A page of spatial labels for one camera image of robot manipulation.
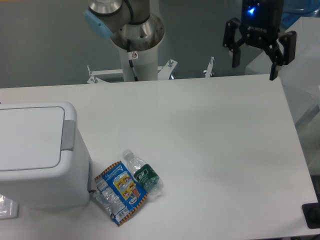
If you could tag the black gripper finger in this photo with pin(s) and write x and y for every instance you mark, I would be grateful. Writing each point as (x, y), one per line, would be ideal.
(281, 50)
(229, 39)

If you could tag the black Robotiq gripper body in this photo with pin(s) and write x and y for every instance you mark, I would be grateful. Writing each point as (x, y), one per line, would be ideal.
(260, 22)

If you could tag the white trash can body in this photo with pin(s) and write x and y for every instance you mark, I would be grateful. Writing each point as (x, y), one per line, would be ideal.
(65, 185)

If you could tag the white trash can lid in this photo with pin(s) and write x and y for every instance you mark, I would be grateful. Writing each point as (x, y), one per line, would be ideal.
(30, 138)

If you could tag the blue water jug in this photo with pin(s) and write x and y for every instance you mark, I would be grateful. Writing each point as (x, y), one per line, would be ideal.
(294, 9)

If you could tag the clear bottle green label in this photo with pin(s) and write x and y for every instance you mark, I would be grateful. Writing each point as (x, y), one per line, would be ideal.
(143, 173)

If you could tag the black device table corner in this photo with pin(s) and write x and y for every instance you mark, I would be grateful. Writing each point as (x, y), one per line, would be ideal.
(311, 213)

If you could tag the blue snack wrapper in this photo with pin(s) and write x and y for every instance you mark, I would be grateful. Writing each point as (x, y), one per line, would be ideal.
(118, 193)

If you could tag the grey lid push button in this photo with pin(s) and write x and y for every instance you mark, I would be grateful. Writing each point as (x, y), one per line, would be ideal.
(68, 135)

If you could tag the clear plastic item left edge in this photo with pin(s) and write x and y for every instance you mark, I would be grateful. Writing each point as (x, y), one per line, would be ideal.
(9, 209)

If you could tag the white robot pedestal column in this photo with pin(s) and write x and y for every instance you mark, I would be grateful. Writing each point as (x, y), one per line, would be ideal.
(139, 66)

